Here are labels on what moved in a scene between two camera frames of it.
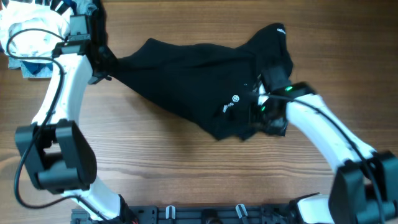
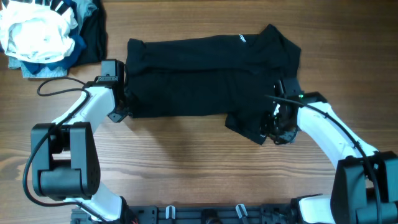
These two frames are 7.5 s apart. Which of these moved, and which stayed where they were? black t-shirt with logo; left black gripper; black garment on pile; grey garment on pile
Moved: black t-shirt with logo; left black gripper
Stayed: black garment on pile; grey garment on pile
